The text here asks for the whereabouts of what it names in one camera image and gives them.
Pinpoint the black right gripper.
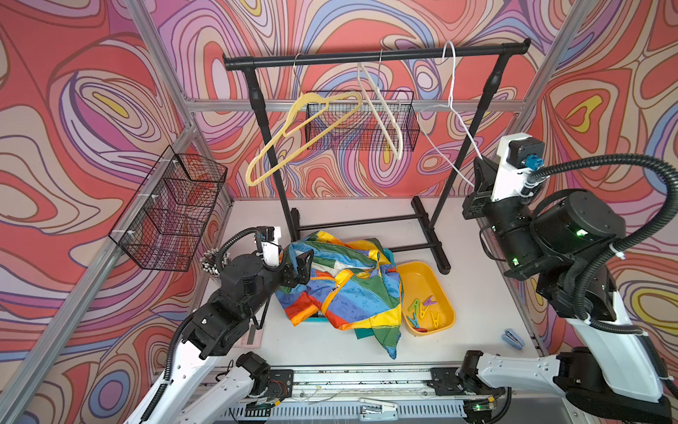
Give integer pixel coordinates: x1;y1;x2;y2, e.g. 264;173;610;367
463;155;548;275

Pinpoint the multicolour patchwork jacket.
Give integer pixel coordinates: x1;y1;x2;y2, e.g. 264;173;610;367
275;231;404;360

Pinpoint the white wire hanger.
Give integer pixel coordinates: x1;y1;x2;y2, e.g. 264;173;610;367
417;41;484;187

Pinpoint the wooden hanger gold hook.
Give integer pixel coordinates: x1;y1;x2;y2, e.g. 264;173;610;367
244;52;365;187

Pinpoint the green clothespin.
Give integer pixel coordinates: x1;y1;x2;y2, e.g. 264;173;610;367
408;299;421;314

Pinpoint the silver hook hanger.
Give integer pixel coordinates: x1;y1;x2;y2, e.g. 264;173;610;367
356;62;404;161

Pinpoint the teal green jacket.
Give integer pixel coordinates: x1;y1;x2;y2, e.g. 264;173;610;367
354;328;375;339

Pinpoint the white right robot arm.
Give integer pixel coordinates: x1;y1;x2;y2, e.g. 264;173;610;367
457;154;677;423

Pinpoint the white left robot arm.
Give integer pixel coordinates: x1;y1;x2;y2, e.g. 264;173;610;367
127;226;314;423

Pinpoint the teal plastic basket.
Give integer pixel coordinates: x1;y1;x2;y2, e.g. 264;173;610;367
307;314;330;323

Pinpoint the black clothes rack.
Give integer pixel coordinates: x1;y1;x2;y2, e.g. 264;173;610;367
222;38;531;275

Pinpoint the pink calculator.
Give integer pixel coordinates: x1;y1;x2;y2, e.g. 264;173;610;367
238;324;263;349

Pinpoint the cup of pencils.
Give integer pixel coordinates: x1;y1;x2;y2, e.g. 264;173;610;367
200;248;224;276

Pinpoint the yellow plastic tray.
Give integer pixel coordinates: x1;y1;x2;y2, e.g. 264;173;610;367
397;261;457;337

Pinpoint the small blue stapler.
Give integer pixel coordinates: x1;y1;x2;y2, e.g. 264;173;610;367
501;329;525;351

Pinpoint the small black wire basket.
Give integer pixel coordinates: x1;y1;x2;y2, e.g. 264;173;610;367
304;88;420;153

